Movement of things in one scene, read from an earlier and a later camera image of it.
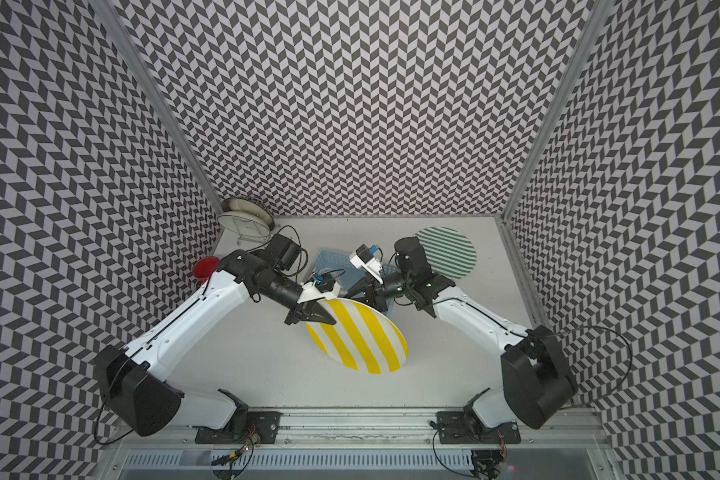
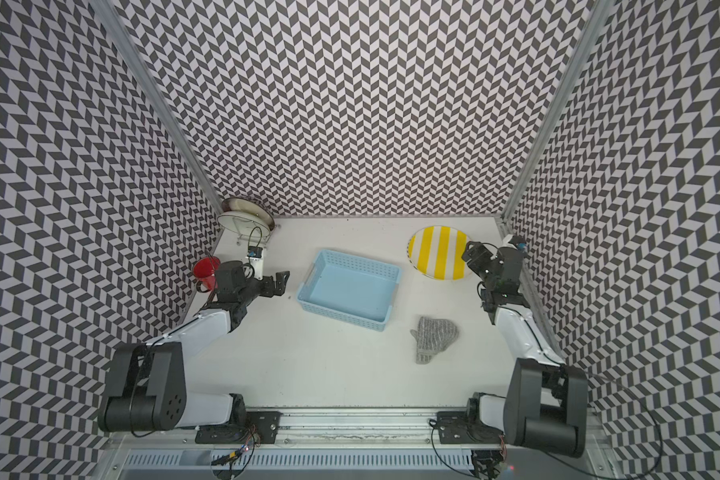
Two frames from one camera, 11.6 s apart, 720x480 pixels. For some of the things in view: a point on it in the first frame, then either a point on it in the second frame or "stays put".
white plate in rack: (248, 219) stays put
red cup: (204, 267) stays put
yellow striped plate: (363, 338) → (436, 251)
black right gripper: (366, 287) → (479, 248)
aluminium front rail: (373, 427) stays put
